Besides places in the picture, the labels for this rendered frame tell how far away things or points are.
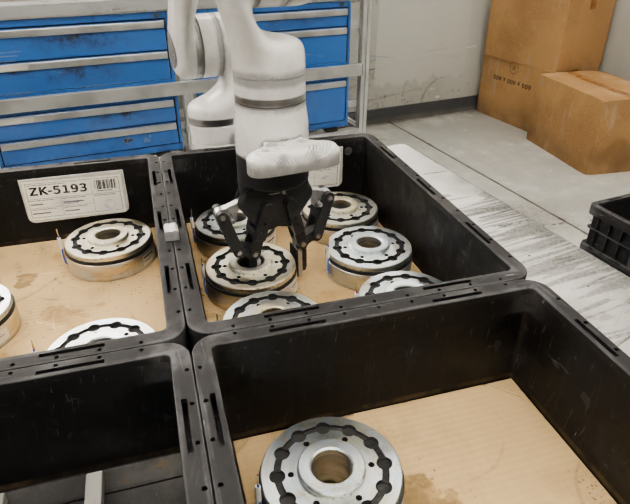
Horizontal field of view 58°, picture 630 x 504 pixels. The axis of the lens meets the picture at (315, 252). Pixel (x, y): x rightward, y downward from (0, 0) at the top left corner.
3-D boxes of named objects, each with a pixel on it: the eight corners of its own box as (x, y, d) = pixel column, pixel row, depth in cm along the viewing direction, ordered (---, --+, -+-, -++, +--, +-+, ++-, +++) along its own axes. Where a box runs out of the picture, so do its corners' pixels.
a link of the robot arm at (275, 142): (253, 183, 51) (249, 115, 48) (219, 143, 60) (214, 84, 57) (344, 167, 54) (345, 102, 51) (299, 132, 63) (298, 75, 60)
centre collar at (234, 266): (223, 259, 65) (223, 254, 65) (264, 250, 67) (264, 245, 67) (236, 280, 62) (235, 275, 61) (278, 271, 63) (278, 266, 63)
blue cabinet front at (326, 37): (201, 145, 254) (187, 9, 225) (346, 124, 278) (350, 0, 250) (203, 147, 251) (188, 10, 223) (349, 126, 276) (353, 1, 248)
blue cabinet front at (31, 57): (2, 173, 226) (-43, 22, 197) (183, 147, 251) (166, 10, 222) (2, 176, 224) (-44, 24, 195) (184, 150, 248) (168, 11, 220)
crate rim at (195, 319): (161, 169, 77) (158, 152, 75) (369, 147, 84) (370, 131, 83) (192, 361, 44) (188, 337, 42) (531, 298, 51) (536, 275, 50)
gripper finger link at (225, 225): (218, 200, 60) (244, 240, 64) (203, 210, 60) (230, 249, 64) (225, 211, 58) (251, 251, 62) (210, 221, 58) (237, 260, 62)
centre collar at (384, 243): (341, 241, 69) (341, 236, 69) (376, 233, 71) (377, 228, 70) (360, 260, 65) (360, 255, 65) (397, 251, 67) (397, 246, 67)
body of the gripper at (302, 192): (296, 126, 63) (297, 203, 68) (221, 137, 60) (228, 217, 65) (324, 148, 57) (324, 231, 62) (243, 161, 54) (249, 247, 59)
